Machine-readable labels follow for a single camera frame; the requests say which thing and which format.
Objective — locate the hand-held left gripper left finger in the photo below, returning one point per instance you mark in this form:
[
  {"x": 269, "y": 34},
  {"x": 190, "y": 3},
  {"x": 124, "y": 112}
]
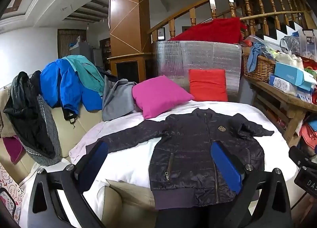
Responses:
[{"x": 97, "y": 155}]

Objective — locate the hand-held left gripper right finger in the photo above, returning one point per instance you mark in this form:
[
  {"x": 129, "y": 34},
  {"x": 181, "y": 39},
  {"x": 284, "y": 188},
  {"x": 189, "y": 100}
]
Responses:
[{"x": 226, "y": 168}]

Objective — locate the dark puffer jacket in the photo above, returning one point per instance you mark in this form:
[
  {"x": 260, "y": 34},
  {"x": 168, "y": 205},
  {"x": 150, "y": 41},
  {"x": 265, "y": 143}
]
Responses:
[{"x": 188, "y": 148}]

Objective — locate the white blanket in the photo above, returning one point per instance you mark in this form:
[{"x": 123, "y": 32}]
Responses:
[{"x": 128, "y": 166}]

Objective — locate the red bag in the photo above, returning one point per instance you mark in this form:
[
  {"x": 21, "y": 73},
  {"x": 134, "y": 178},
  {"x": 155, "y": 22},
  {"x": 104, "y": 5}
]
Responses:
[{"x": 309, "y": 136}]

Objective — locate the beige sofa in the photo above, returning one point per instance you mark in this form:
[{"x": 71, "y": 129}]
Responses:
[{"x": 64, "y": 126}]

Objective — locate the grey knit garment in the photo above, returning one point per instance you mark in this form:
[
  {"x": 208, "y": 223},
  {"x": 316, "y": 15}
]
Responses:
[{"x": 50, "y": 128}]

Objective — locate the blue jacket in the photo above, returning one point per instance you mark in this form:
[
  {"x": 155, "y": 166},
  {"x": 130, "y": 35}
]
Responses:
[{"x": 62, "y": 86}]

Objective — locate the wooden table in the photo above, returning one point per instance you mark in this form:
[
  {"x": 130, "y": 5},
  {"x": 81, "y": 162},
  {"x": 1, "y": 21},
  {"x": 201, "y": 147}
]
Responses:
[{"x": 284, "y": 101}]

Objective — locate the black shiny jacket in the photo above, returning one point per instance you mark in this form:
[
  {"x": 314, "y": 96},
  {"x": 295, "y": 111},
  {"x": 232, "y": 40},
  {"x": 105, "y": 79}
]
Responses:
[{"x": 27, "y": 114}]

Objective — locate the teal jacket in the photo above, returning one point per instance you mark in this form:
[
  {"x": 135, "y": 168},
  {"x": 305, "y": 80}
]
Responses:
[{"x": 86, "y": 71}]

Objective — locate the pink pillow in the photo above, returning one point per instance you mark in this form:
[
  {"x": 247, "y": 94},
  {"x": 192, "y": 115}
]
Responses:
[{"x": 158, "y": 96}]

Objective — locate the magenta cloth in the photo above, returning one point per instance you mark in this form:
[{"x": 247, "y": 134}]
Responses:
[{"x": 13, "y": 148}]

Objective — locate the red pillow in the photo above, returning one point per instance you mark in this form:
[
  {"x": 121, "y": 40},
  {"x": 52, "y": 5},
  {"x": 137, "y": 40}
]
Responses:
[{"x": 208, "y": 85}]

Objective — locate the wooden cabinet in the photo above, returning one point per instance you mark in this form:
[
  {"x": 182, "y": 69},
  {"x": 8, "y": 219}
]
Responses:
[{"x": 128, "y": 68}]

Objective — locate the cartoon print cloth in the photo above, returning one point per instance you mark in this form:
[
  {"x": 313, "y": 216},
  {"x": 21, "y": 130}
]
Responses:
[{"x": 12, "y": 190}]

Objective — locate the white printed box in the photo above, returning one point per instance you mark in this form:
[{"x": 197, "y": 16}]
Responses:
[{"x": 282, "y": 85}]

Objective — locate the grey refrigerator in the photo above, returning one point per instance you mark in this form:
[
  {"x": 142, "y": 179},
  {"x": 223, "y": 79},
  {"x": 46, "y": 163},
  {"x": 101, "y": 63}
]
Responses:
[{"x": 83, "y": 53}]

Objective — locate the wicker basket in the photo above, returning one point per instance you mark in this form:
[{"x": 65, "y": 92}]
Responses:
[{"x": 260, "y": 69}]

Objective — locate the blue cardboard box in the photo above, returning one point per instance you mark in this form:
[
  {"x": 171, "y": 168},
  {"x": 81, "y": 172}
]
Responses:
[{"x": 292, "y": 75}]

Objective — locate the blue cloth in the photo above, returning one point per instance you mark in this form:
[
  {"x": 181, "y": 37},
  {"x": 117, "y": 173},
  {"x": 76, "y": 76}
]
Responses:
[{"x": 253, "y": 57}]

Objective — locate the silver foil insulation sheet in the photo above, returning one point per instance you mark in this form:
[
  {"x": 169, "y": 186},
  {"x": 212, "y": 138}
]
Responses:
[{"x": 203, "y": 55}]

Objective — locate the clear plastic storage box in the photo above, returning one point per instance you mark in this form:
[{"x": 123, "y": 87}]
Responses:
[{"x": 308, "y": 43}]

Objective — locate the red blanket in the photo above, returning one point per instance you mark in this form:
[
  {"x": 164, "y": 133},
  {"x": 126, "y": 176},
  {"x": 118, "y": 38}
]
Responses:
[{"x": 213, "y": 31}]

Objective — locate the wooden pillar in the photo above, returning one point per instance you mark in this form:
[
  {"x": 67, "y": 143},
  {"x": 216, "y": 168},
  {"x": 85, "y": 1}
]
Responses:
[{"x": 128, "y": 12}]

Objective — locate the picture frame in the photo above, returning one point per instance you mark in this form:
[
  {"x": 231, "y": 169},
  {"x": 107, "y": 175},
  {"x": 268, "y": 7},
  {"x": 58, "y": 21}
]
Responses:
[{"x": 161, "y": 34}]

